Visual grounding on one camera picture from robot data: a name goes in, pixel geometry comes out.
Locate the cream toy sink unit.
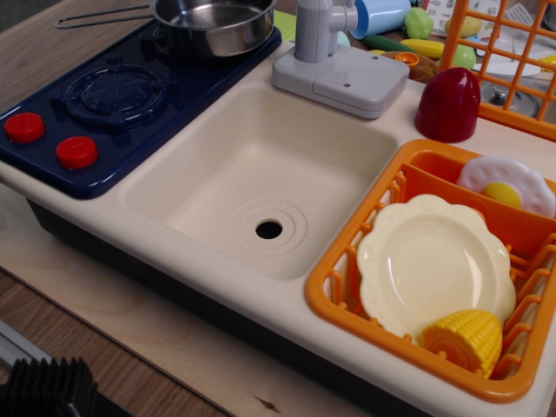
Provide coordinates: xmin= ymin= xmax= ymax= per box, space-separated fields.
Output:
xmin=1 ymin=58 xmax=555 ymax=416

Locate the orange dish rack basket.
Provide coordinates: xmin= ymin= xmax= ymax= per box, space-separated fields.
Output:
xmin=305 ymin=140 xmax=555 ymax=403

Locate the cream scalloped toy plate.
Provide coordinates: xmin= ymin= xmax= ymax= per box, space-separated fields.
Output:
xmin=357 ymin=195 xmax=516 ymax=339

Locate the grey toy faucet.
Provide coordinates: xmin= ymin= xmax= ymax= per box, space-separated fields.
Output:
xmin=272 ymin=1 xmax=409 ymax=119

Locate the green toy cucumber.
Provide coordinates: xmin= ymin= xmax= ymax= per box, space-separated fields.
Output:
xmin=362 ymin=35 xmax=415 ymax=53

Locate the dark red toy vegetable half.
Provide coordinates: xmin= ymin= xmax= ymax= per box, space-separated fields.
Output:
xmin=414 ymin=67 xmax=481 ymax=143

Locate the brown toy potato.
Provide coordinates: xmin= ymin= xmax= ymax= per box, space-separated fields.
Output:
xmin=382 ymin=51 xmax=439 ymax=84

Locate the dark blue toy stove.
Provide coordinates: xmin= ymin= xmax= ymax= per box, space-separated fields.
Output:
xmin=1 ymin=23 xmax=281 ymax=200

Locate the red stove knob right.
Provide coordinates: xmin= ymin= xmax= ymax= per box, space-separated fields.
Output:
xmin=56 ymin=136 xmax=98 ymax=169

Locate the red stove knob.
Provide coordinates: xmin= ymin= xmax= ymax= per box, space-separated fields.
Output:
xmin=4 ymin=112 xmax=46 ymax=143
xmin=56 ymin=136 xmax=98 ymax=169

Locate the light blue toy cup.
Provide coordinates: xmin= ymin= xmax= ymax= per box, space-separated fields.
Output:
xmin=350 ymin=0 xmax=412 ymax=40

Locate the yellow toy corn cob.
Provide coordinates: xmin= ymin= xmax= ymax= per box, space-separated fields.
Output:
xmin=400 ymin=39 xmax=444 ymax=59

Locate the toy fried egg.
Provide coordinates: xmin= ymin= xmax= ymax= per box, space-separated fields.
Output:
xmin=457 ymin=156 xmax=555 ymax=218

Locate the green toy pepper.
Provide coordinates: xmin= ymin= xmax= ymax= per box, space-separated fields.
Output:
xmin=404 ymin=7 xmax=434 ymax=39

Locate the yellow toy corn half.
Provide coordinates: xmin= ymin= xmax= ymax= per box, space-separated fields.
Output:
xmin=420 ymin=309 xmax=503 ymax=379

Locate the green toy apple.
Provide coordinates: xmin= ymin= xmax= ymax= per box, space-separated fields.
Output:
xmin=448 ymin=44 xmax=476 ymax=70

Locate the red stove knob left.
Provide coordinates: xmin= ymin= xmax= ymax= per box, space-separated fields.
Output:
xmin=4 ymin=112 xmax=46 ymax=143

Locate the steel pot lid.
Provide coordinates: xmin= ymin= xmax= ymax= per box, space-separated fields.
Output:
xmin=482 ymin=83 xmax=539 ymax=117

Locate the black ribbed robot part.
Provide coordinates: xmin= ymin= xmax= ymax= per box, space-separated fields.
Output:
xmin=1 ymin=359 xmax=129 ymax=416

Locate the orange plastic grid rack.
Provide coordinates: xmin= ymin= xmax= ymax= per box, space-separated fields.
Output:
xmin=440 ymin=1 xmax=555 ymax=142

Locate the steel pan with wire handle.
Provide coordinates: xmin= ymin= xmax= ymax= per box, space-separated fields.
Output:
xmin=55 ymin=0 xmax=275 ymax=58

